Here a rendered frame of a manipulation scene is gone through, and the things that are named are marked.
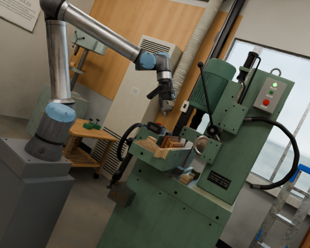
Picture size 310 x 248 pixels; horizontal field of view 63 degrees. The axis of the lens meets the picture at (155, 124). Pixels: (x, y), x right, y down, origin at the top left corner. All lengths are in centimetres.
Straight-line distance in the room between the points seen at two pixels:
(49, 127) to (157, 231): 79
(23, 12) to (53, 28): 246
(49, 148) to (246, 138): 102
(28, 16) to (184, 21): 207
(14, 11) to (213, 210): 341
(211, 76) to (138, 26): 244
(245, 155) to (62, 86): 108
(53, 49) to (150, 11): 246
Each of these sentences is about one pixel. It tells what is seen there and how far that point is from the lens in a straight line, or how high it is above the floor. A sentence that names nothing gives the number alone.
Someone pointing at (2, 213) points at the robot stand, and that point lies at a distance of 149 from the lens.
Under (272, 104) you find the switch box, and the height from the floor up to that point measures 136.
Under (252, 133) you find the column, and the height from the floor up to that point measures 120.
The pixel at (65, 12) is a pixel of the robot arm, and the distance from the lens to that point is 144.
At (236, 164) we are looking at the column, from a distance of 144.
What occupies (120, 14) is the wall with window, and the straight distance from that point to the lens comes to 413.
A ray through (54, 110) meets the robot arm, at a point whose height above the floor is 88.
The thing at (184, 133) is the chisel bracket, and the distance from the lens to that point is 156.
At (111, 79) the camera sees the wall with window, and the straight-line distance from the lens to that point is 379.
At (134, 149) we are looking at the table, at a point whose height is 87.
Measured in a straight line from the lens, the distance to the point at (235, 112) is 136.
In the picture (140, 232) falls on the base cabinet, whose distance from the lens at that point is 153.
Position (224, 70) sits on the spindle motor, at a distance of 153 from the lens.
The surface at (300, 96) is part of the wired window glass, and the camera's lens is 295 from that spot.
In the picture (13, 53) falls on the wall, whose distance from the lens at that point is 406.
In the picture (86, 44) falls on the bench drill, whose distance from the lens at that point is 361.
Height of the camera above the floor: 115
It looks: 5 degrees down
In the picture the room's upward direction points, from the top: 25 degrees clockwise
